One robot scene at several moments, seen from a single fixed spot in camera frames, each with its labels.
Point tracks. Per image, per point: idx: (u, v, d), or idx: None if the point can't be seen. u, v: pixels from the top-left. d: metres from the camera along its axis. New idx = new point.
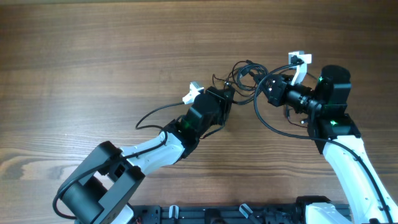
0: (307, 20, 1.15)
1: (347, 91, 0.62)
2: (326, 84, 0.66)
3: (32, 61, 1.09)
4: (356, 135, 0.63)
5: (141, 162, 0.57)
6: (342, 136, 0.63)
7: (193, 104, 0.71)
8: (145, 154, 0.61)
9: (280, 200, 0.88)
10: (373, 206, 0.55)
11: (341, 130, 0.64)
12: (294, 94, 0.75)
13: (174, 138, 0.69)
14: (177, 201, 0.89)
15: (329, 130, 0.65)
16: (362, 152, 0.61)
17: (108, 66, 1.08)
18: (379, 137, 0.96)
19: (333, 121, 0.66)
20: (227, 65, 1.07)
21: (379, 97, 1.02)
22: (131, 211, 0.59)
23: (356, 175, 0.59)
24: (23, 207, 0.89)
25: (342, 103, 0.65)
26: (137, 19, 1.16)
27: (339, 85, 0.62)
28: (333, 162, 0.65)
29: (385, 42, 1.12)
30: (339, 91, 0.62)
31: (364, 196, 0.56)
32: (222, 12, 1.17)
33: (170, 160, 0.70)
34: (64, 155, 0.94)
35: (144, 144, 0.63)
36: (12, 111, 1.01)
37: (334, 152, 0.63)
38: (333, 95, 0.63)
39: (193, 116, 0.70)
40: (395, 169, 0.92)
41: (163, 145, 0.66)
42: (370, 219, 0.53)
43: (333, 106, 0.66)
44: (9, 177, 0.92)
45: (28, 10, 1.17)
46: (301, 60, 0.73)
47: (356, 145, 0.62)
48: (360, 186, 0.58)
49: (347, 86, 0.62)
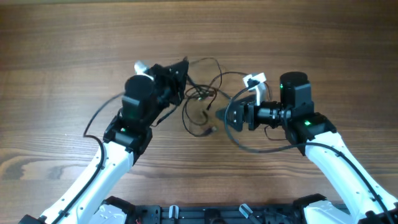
0: (307, 20, 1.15)
1: (309, 89, 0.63)
2: (288, 90, 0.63)
3: (32, 61, 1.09)
4: (332, 131, 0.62)
5: (73, 218, 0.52)
6: (319, 135, 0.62)
7: (126, 94, 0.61)
8: (78, 200, 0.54)
9: (280, 200, 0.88)
10: (365, 200, 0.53)
11: (318, 129, 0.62)
12: (263, 111, 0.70)
13: (116, 147, 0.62)
14: (177, 201, 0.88)
15: (305, 131, 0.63)
16: (342, 146, 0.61)
17: (108, 66, 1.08)
18: (380, 137, 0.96)
19: (306, 121, 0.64)
20: (227, 65, 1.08)
21: (379, 97, 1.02)
22: (120, 209, 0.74)
23: (342, 171, 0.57)
24: (23, 208, 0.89)
25: (308, 101, 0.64)
26: (137, 19, 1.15)
27: (298, 87, 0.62)
28: (316, 162, 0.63)
29: (386, 42, 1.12)
30: (302, 92, 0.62)
31: (355, 191, 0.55)
32: (222, 12, 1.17)
33: (125, 169, 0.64)
34: (65, 155, 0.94)
35: (78, 183, 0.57)
36: (12, 111, 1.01)
37: (316, 152, 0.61)
38: (296, 98, 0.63)
39: (129, 107, 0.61)
40: (395, 169, 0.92)
41: (101, 170, 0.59)
42: (366, 212, 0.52)
43: (301, 107, 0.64)
44: (9, 177, 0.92)
45: (28, 10, 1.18)
46: (257, 82, 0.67)
47: (334, 141, 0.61)
48: (347, 181, 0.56)
49: (307, 86, 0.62)
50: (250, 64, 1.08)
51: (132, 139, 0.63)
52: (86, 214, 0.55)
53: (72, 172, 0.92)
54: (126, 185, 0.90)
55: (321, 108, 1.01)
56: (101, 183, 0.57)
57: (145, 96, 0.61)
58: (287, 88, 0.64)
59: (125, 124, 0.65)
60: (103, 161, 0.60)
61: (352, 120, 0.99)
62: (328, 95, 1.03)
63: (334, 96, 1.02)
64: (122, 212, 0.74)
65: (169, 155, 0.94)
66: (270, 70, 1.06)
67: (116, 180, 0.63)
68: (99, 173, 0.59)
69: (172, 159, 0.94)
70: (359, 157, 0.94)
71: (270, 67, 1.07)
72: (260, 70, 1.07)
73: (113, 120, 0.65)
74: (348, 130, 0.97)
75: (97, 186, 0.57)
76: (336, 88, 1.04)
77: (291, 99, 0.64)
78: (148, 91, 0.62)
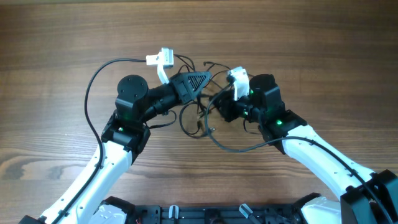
0: (307, 20, 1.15)
1: (278, 93, 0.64)
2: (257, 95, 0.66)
3: (32, 61, 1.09)
4: (303, 125, 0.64)
5: (73, 218, 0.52)
6: (291, 130, 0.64)
7: (119, 98, 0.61)
8: (78, 200, 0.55)
9: (280, 200, 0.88)
10: (343, 177, 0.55)
11: (289, 127, 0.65)
12: (240, 105, 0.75)
13: (114, 147, 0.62)
14: (177, 201, 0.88)
15: (278, 130, 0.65)
16: (314, 135, 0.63)
17: (107, 66, 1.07)
18: (379, 137, 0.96)
19: (278, 122, 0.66)
20: (227, 65, 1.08)
21: (379, 97, 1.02)
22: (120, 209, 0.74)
23: (318, 157, 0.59)
24: (23, 207, 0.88)
25: (278, 102, 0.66)
26: (137, 19, 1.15)
27: (268, 93, 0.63)
28: (295, 155, 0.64)
29: (385, 42, 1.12)
30: (271, 96, 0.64)
31: (333, 172, 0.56)
32: (222, 12, 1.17)
33: (124, 168, 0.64)
34: (65, 155, 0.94)
35: (77, 183, 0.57)
36: (12, 111, 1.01)
37: (291, 146, 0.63)
38: (266, 102, 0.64)
39: (123, 109, 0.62)
40: (394, 169, 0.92)
41: (99, 170, 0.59)
42: (347, 188, 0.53)
43: (270, 109, 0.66)
44: (9, 177, 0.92)
45: (28, 10, 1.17)
46: (234, 78, 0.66)
47: (306, 131, 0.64)
48: (324, 164, 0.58)
49: (275, 89, 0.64)
50: (250, 64, 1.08)
51: (130, 137, 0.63)
52: (86, 214, 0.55)
53: (72, 172, 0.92)
54: (126, 185, 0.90)
55: (321, 108, 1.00)
56: (99, 182, 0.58)
57: (138, 99, 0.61)
58: (257, 93, 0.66)
59: (122, 123, 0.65)
60: (101, 160, 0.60)
61: (352, 120, 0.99)
62: (328, 95, 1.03)
63: (334, 96, 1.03)
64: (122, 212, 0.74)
65: (170, 155, 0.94)
66: (270, 70, 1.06)
67: (114, 181, 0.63)
68: (99, 172, 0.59)
69: (172, 159, 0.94)
70: (358, 157, 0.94)
71: (270, 67, 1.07)
72: (260, 70, 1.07)
73: (110, 120, 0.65)
74: (348, 130, 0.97)
75: (97, 186, 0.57)
76: (336, 88, 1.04)
77: (262, 104, 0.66)
78: (141, 93, 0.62)
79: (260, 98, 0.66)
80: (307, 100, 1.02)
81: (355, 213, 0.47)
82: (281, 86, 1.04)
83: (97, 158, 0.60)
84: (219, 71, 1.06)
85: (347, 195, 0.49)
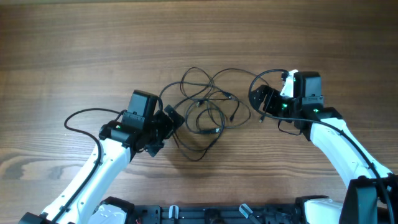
0: (307, 20, 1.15)
1: (319, 83, 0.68)
2: (298, 83, 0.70)
3: (32, 61, 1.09)
4: (338, 118, 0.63)
5: (75, 214, 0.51)
6: (324, 119, 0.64)
7: (135, 91, 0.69)
8: (79, 195, 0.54)
9: (280, 200, 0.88)
10: (359, 168, 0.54)
11: (324, 116, 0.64)
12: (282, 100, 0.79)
13: (112, 143, 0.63)
14: (177, 201, 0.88)
15: (312, 114, 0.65)
16: (344, 129, 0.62)
17: (107, 66, 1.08)
18: (380, 137, 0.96)
19: (316, 109, 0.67)
20: (226, 65, 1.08)
21: (379, 97, 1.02)
22: (120, 208, 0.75)
23: (342, 145, 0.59)
24: (23, 208, 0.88)
25: (319, 95, 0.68)
26: (137, 19, 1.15)
27: (310, 79, 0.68)
28: (319, 143, 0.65)
29: (385, 42, 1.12)
30: (310, 84, 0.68)
31: (351, 160, 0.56)
32: (222, 12, 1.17)
33: (122, 165, 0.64)
34: (65, 155, 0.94)
35: (78, 179, 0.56)
36: (12, 111, 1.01)
37: (320, 132, 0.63)
38: (305, 88, 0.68)
39: (137, 102, 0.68)
40: (395, 169, 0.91)
41: (99, 166, 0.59)
42: (359, 176, 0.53)
43: (311, 97, 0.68)
44: (9, 177, 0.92)
45: (28, 10, 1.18)
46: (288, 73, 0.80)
47: (338, 124, 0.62)
48: (346, 153, 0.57)
49: (316, 79, 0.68)
50: (249, 64, 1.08)
51: (127, 135, 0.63)
52: (87, 210, 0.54)
53: (72, 172, 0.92)
54: (126, 185, 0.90)
55: None
56: (99, 178, 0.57)
57: (152, 95, 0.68)
58: (299, 81, 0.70)
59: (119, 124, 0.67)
60: (101, 157, 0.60)
61: (351, 120, 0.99)
62: (328, 95, 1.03)
63: (334, 96, 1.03)
64: (123, 212, 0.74)
65: (170, 155, 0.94)
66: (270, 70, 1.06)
67: (113, 177, 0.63)
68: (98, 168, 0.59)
69: (173, 159, 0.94)
70: None
71: (270, 67, 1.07)
72: (260, 70, 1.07)
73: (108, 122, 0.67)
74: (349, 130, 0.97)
75: (97, 182, 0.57)
76: (336, 88, 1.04)
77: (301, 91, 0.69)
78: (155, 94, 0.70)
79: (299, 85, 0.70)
80: None
81: (358, 196, 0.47)
82: (281, 86, 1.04)
83: (96, 155, 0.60)
84: (218, 72, 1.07)
85: (357, 180, 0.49)
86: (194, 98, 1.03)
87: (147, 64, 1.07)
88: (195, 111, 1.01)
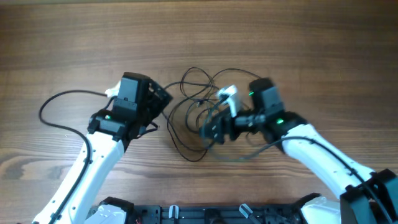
0: (307, 20, 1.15)
1: (275, 92, 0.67)
2: (256, 96, 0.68)
3: (32, 61, 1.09)
4: (304, 124, 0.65)
5: (67, 219, 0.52)
6: (292, 129, 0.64)
7: (125, 75, 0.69)
8: (69, 200, 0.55)
9: (280, 200, 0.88)
10: (342, 176, 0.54)
11: (290, 125, 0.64)
12: (240, 121, 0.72)
13: (102, 137, 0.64)
14: (177, 201, 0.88)
15: (278, 127, 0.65)
16: (314, 135, 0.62)
17: (108, 66, 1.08)
18: (380, 137, 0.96)
19: (279, 120, 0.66)
20: (226, 65, 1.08)
21: (379, 97, 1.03)
22: (119, 208, 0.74)
23: (319, 155, 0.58)
24: (23, 207, 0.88)
25: (280, 104, 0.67)
26: (137, 19, 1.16)
27: (267, 90, 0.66)
28: (296, 156, 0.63)
29: (385, 42, 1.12)
30: (268, 95, 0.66)
31: (332, 170, 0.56)
32: (222, 12, 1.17)
33: (115, 158, 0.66)
34: (65, 155, 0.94)
35: (68, 183, 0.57)
36: (12, 111, 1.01)
37: (293, 147, 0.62)
38: (263, 101, 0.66)
39: (127, 87, 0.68)
40: (395, 169, 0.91)
41: (89, 165, 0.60)
42: (346, 187, 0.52)
43: (271, 108, 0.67)
44: (9, 177, 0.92)
45: (28, 10, 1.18)
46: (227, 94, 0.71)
47: (306, 132, 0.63)
48: (324, 163, 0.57)
49: (272, 88, 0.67)
50: (250, 65, 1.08)
51: (119, 125, 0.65)
52: (81, 212, 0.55)
53: None
54: (126, 185, 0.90)
55: (321, 108, 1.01)
56: (91, 179, 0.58)
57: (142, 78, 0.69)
58: (255, 94, 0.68)
59: (109, 112, 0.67)
60: (89, 155, 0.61)
61: (351, 120, 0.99)
62: (328, 95, 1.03)
63: (334, 96, 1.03)
64: (122, 211, 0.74)
65: (170, 155, 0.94)
66: (270, 71, 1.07)
67: (107, 172, 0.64)
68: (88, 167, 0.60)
69: (173, 159, 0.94)
70: (359, 157, 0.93)
71: (270, 68, 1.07)
72: (260, 70, 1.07)
73: (98, 111, 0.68)
74: (349, 130, 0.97)
75: (89, 182, 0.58)
76: (336, 88, 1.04)
77: (260, 104, 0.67)
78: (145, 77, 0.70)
79: (256, 99, 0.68)
80: (307, 100, 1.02)
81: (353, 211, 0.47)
82: (281, 86, 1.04)
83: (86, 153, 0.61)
84: (218, 72, 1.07)
85: (346, 194, 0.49)
86: (194, 98, 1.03)
87: (147, 64, 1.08)
88: (195, 111, 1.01)
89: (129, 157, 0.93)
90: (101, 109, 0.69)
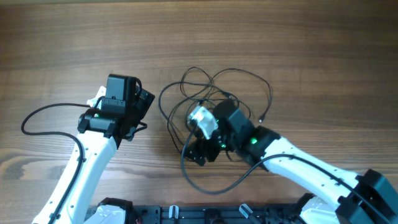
0: (307, 20, 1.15)
1: (240, 113, 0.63)
2: (222, 122, 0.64)
3: (32, 61, 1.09)
4: (277, 139, 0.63)
5: (66, 218, 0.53)
6: (268, 148, 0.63)
7: (111, 74, 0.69)
8: (66, 200, 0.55)
9: (280, 200, 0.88)
10: (331, 187, 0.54)
11: (263, 144, 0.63)
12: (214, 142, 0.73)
13: (92, 134, 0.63)
14: (177, 201, 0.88)
15: (254, 149, 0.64)
16: (291, 148, 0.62)
17: (108, 66, 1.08)
18: (380, 137, 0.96)
19: (253, 140, 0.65)
20: (226, 65, 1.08)
21: (379, 96, 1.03)
22: (119, 207, 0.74)
23: (303, 172, 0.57)
24: (23, 208, 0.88)
25: (247, 122, 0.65)
26: (137, 19, 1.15)
27: (231, 116, 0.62)
28: (280, 173, 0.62)
29: (385, 42, 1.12)
30: (235, 119, 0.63)
31: (320, 184, 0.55)
32: (222, 12, 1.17)
33: (109, 155, 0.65)
34: (65, 155, 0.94)
35: (63, 182, 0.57)
36: (12, 111, 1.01)
37: (274, 165, 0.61)
38: (232, 127, 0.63)
39: (115, 85, 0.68)
40: (395, 169, 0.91)
41: (83, 163, 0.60)
42: (339, 200, 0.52)
43: (242, 130, 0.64)
44: (9, 177, 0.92)
45: (28, 10, 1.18)
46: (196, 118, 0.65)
47: (282, 147, 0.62)
48: (310, 178, 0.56)
49: (236, 111, 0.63)
50: (250, 64, 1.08)
51: (110, 121, 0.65)
52: (79, 211, 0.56)
53: None
54: (126, 185, 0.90)
55: (321, 108, 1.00)
56: (85, 178, 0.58)
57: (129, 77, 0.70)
58: (221, 119, 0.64)
59: (97, 111, 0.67)
60: (83, 153, 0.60)
61: (351, 120, 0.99)
62: (328, 95, 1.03)
63: (334, 96, 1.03)
64: (122, 210, 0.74)
65: (170, 155, 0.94)
66: (270, 71, 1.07)
67: (102, 170, 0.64)
68: (82, 166, 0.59)
69: (172, 159, 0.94)
70: (359, 157, 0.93)
71: (270, 68, 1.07)
72: (260, 70, 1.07)
73: (86, 111, 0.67)
74: (349, 130, 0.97)
75: (84, 181, 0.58)
76: (336, 88, 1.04)
77: (229, 128, 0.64)
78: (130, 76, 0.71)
79: (223, 124, 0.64)
80: (308, 100, 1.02)
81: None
82: (281, 86, 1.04)
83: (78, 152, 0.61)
84: (218, 72, 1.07)
85: (341, 208, 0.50)
86: (194, 98, 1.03)
87: (147, 64, 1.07)
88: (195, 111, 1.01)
89: (128, 157, 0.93)
90: (89, 109, 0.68)
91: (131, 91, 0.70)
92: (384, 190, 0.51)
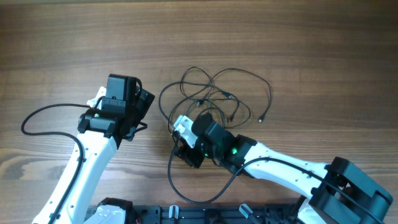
0: (307, 20, 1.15)
1: (218, 127, 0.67)
2: (203, 136, 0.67)
3: (32, 61, 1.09)
4: (254, 144, 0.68)
5: (66, 218, 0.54)
6: (247, 155, 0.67)
7: (111, 75, 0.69)
8: (67, 200, 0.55)
9: (280, 200, 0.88)
10: (304, 182, 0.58)
11: (243, 152, 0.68)
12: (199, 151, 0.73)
13: (92, 134, 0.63)
14: (177, 201, 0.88)
15: (236, 159, 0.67)
16: (266, 151, 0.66)
17: (107, 66, 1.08)
18: (380, 137, 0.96)
19: (234, 150, 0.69)
20: (226, 65, 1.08)
21: (379, 97, 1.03)
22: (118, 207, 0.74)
23: (280, 171, 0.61)
24: (23, 207, 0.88)
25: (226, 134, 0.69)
26: (137, 19, 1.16)
27: (210, 130, 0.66)
28: (262, 176, 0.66)
29: (385, 42, 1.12)
30: (214, 133, 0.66)
31: (294, 180, 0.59)
32: (222, 12, 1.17)
33: (109, 154, 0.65)
34: (65, 155, 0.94)
35: (63, 182, 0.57)
36: (12, 111, 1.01)
37: (254, 169, 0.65)
38: (214, 140, 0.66)
39: (115, 85, 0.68)
40: (395, 169, 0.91)
41: (83, 163, 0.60)
42: (312, 191, 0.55)
43: (222, 142, 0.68)
44: (9, 177, 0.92)
45: (28, 10, 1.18)
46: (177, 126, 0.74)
47: (258, 152, 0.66)
48: (286, 176, 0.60)
49: (214, 125, 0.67)
50: (250, 65, 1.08)
51: (110, 121, 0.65)
52: (79, 211, 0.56)
53: None
54: (126, 185, 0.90)
55: (321, 108, 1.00)
56: (85, 178, 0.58)
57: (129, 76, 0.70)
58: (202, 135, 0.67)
59: (98, 111, 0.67)
60: (83, 153, 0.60)
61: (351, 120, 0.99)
62: (328, 95, 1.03)
63: (334, 96, 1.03)
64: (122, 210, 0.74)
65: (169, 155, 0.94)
66: (270, 71, 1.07)
67: (102, 170, 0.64)
68: (82, 166, 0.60)
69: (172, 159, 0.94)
70: (359, 157, 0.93)
71: (270, 68, 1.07)
72: (260, 70, 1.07)
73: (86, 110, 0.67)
74: (349, 130, 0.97)
75: (84, 182, 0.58)
76: (336, 88, 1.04)
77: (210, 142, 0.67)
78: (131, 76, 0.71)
79: (204, 138, 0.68)
80: (307, 100, 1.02)
81: (329, 213, 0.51)
82: (281, 86, 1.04)
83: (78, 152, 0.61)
84: (218, 72, 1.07)
85: (315, 200, 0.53)
86: (194, 98, 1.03)
87: (147, 64, 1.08)
88: (194, 111, 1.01)
89: (128, 157, 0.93)
90: (89, 108, 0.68)
91: (131, 91, 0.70)
92: (353, 175, 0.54)
